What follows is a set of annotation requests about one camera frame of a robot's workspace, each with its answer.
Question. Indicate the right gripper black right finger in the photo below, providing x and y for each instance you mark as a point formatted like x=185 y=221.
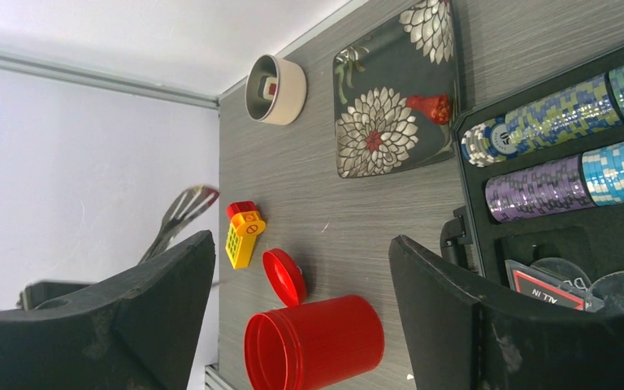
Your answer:
x=465 y=332

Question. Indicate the beige round metal bowl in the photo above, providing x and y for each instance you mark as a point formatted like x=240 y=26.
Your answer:
x=291 y=92

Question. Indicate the yellow red toy block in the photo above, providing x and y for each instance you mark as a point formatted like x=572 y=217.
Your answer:
x=245 y=225

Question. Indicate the white black sushi piece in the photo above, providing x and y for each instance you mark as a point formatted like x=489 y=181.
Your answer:
x=267 y=88

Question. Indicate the black floral square plate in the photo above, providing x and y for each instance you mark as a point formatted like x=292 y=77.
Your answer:
x=416 y=52

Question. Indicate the metal tongs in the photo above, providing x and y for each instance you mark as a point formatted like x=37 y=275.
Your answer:
x=188 y=205

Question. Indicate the red orange food piece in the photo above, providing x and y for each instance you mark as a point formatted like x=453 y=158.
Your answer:
x=436 y=108

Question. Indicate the black poker chip case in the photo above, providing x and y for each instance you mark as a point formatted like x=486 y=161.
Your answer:
x=543 y=174

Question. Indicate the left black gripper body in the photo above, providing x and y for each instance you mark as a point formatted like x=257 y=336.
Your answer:
x=44 y=290

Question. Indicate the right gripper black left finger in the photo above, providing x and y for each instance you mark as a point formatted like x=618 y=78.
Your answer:
x=138 y=329

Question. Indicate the red cylindrical container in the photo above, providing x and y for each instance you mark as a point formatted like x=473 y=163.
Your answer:
x=314 y=345

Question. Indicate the red round lid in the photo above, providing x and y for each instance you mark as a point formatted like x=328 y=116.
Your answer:
x=285 y=277

